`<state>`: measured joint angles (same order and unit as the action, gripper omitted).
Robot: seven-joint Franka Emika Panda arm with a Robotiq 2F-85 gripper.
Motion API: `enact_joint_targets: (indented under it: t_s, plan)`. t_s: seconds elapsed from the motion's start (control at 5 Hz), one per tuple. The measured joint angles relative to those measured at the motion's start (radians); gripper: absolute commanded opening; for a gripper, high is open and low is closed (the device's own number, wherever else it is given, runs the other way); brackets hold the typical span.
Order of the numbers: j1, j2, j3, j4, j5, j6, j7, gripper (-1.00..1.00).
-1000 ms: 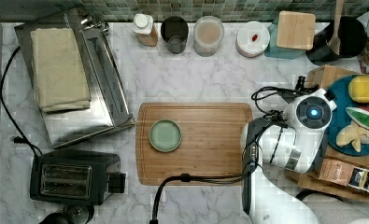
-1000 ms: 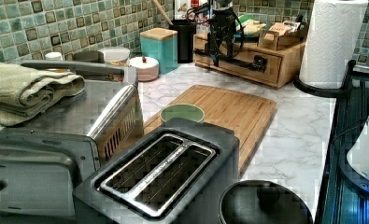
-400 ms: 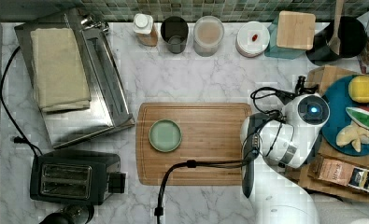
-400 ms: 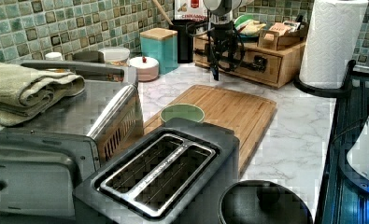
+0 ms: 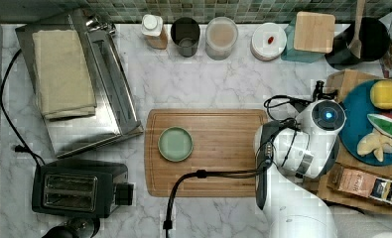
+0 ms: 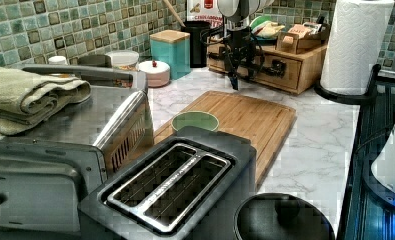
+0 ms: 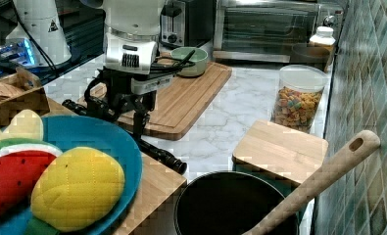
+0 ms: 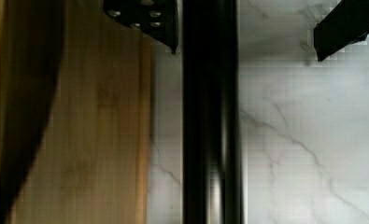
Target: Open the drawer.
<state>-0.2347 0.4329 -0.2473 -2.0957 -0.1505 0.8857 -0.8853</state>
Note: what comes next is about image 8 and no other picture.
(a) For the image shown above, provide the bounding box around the wooden drawer with black handle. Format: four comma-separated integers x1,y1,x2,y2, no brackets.
0,0,244,224

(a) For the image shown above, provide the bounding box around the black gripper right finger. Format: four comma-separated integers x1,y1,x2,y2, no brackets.
314,0,369,62

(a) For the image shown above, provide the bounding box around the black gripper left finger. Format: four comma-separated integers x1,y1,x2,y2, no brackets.
103,0,178,54

